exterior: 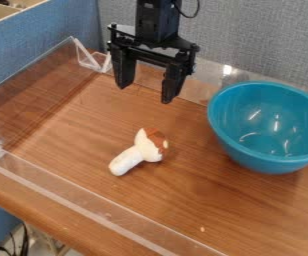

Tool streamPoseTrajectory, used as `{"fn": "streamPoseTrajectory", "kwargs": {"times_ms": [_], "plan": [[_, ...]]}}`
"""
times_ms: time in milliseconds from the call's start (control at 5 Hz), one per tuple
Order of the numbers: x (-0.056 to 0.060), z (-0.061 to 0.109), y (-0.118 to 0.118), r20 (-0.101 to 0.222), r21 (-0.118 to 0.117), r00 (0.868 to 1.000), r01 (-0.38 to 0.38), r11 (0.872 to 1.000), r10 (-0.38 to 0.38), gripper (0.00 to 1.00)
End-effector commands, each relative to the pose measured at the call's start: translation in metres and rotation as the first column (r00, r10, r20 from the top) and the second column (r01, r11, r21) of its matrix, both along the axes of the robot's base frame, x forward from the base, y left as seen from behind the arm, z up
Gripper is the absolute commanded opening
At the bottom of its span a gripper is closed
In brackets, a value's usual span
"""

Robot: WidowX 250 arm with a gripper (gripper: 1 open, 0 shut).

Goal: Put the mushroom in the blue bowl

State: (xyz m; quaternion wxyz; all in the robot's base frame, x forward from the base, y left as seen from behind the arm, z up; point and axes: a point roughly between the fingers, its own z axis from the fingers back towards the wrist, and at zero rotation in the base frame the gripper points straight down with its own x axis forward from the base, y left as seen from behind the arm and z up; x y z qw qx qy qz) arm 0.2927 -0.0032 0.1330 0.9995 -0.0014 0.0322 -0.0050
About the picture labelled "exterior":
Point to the blue plastic bowl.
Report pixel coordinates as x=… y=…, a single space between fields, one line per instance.
x=258 y=118

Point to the blue partition panel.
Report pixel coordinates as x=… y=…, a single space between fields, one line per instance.
x=33 y=31

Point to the clear acrylic left barrier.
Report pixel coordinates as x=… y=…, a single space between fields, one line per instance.
x=49 y=80

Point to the white brown toy mushroom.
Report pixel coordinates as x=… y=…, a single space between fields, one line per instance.
x=149 y=148

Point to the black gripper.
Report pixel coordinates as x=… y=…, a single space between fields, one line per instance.
x=153 y=41

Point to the clear acrylic front barrier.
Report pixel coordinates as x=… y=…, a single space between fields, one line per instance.
x=144 y=231

